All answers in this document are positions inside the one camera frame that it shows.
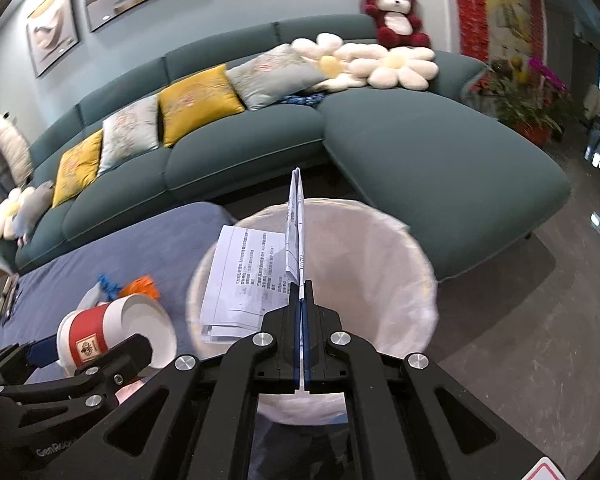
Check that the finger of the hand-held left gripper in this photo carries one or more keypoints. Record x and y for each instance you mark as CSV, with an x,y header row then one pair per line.
x,y
105,365
44,349

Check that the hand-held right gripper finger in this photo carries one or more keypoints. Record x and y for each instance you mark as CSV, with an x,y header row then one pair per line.
x,y
298,327
307,327

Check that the red and white paper cup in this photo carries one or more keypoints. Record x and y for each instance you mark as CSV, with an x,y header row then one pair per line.
x,y
105,325

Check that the printed white paper sheets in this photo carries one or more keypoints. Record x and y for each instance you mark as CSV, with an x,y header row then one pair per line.
x,y
240,280

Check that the white lined trash bin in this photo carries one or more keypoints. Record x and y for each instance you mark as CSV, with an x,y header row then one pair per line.
x,y
370,280

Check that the blue wrapper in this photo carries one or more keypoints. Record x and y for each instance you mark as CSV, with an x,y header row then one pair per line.
x,y
109,285

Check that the orange plastic bag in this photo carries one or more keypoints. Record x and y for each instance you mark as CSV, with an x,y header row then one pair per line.
x,y
140,287

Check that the dark table clutter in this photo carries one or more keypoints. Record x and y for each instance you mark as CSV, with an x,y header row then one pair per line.
x,y
6,296

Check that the white paper piece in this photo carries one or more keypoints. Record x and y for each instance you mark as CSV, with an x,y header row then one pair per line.
x,y
91,297

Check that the blue blanket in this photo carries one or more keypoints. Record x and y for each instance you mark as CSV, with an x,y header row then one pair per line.
x,y
145,240

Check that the small yellow embroidered pillow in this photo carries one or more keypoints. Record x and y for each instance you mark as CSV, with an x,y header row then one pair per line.
x,y
77,170

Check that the teal sectional sofa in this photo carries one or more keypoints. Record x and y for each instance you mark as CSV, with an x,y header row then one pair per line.
x,y
260,130

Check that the white plush animal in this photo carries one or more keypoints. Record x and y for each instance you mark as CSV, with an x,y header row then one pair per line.
x,y
10,147

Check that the blue beaded item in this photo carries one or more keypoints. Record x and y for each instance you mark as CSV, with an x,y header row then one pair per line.
x,y
302,99

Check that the small grey embroidered pillow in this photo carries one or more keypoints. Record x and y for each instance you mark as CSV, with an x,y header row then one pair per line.
x,y
130,132

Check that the large yellow embroidered pillow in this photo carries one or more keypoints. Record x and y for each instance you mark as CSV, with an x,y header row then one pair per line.
x,y
197,102

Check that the large grey embroidered pillow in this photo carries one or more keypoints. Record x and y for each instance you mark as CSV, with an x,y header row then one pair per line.
x,y
275,77

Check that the potted green plant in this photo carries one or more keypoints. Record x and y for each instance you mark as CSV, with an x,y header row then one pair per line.
x,y
525,110

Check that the red plush bear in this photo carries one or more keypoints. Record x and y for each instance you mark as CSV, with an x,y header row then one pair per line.
x,y
395,17

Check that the purple orchid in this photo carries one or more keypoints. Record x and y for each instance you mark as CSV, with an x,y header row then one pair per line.
x,y
550,75

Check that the red patterned wall banner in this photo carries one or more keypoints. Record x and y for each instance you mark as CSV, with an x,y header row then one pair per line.
x,y
472,5

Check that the floral wall painting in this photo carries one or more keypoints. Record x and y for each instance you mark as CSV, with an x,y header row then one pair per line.
x,y
512,5

